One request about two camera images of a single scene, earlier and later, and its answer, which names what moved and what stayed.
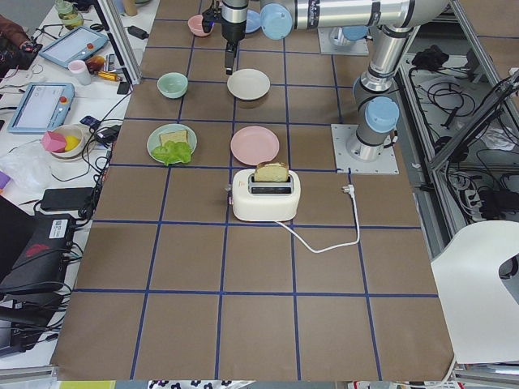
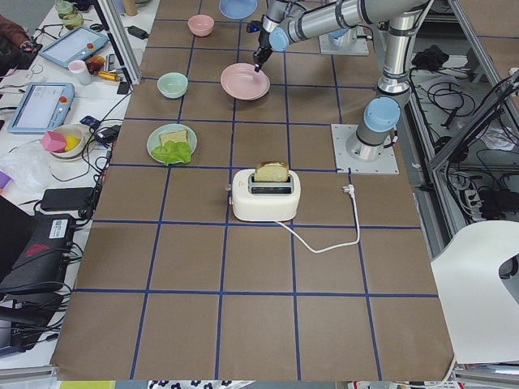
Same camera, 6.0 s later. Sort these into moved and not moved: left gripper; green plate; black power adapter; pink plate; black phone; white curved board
Moved: left gripper; pink plate
Not moved: black phone; black power adapter; green plate; white curved board
